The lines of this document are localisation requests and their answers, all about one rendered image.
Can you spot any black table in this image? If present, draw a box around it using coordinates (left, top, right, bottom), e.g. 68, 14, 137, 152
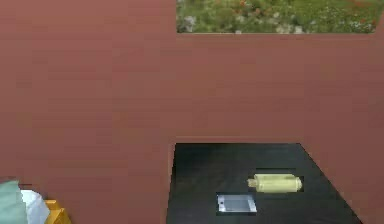
166, 142, 364, 224

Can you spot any silver flat phone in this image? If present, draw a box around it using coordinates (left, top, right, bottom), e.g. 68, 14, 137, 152
216, 194, 258, 214

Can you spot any pale yellow lying bottle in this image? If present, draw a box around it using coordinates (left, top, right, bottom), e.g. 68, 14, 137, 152
246, 173, 304, 194

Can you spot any window with garden view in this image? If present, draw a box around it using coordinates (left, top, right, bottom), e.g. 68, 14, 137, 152
175, 0, 384, 35

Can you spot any white pillow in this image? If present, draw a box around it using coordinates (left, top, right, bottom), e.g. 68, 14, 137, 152
20, 189, 51, 224

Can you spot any pale green pillow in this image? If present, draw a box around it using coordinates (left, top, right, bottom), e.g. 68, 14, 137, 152
0, 180, 29, 224

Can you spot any yellow wooden bed frame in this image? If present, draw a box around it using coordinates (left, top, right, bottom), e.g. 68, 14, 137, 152
44, 199, 73, 224

